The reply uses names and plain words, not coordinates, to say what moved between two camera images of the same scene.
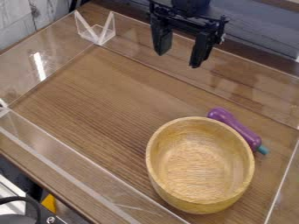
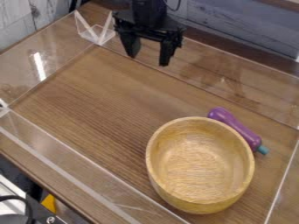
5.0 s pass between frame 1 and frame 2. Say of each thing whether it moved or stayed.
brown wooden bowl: stayed
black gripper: moved
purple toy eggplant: stayed
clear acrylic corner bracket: stayed
